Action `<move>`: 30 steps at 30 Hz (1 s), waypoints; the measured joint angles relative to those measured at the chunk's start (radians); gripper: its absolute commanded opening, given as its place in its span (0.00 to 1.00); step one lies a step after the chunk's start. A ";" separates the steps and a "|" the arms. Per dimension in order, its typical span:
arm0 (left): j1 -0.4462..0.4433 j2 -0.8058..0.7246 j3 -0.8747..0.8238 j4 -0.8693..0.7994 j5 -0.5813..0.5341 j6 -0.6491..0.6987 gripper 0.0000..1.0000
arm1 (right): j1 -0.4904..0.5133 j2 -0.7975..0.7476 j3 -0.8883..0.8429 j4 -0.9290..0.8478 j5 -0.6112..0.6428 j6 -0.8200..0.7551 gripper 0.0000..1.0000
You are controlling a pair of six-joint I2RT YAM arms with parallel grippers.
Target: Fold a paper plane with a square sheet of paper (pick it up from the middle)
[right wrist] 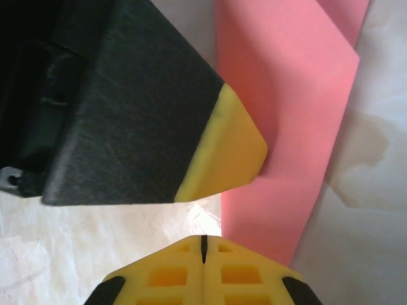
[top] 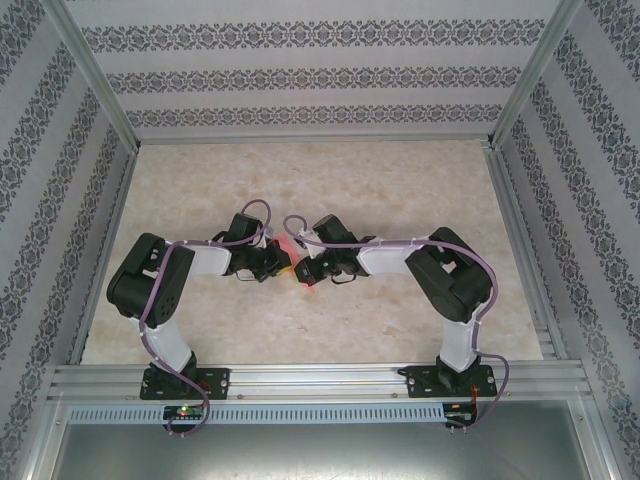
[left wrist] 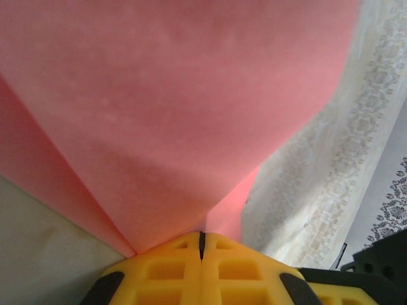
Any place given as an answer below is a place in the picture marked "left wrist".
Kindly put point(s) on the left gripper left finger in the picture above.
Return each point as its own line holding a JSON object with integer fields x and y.
{"x": 165, "y": 279}

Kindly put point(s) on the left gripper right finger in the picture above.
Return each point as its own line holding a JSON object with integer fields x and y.
{"x": 241, "y": 279}

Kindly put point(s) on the red square cloth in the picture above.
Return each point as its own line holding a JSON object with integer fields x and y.
{"x": 159, "y": 111}

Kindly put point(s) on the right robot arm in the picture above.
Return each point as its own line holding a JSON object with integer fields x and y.
{"x": 388, "y": 263}

